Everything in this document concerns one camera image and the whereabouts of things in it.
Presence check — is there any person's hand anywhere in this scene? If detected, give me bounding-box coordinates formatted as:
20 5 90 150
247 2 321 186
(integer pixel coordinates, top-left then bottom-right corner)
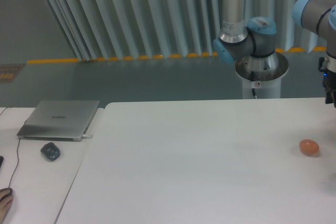
0 188 14 223

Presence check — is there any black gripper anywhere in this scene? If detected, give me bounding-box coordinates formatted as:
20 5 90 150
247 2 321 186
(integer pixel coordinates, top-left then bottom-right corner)
318 56 335 107

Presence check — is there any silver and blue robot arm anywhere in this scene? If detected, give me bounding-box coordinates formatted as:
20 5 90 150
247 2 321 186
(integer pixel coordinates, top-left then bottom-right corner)
213 0 335 104

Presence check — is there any black mouse cable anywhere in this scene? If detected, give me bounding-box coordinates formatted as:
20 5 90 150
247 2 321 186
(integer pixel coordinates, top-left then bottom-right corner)
7 138 22 189

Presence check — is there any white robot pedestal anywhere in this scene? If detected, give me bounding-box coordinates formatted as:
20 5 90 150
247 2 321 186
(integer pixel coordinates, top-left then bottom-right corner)
235 52 289 99

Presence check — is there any white corrugated partition wall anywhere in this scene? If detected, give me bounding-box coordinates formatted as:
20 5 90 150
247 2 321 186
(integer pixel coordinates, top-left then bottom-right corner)
45 0 326 61

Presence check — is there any brown egg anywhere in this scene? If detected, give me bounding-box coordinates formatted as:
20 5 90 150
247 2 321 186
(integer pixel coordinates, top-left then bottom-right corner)
299 139 320 156

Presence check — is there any white usb dongle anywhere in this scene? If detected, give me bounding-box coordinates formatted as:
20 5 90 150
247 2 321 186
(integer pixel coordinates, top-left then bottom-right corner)
82 134 93 139

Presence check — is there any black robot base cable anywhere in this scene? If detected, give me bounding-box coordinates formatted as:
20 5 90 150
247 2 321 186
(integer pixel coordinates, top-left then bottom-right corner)
250 70 259 100

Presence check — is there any black computer mouse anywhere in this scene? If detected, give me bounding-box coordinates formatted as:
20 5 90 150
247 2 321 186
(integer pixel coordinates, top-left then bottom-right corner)
5 188 13 197

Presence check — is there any silver closed laptop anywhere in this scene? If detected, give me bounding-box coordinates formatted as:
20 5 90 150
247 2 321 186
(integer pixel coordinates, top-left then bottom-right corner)
17 100 99 141

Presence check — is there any black keyboard edge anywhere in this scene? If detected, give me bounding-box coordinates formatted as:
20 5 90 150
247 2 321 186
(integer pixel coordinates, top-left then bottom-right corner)
0 156 4 168

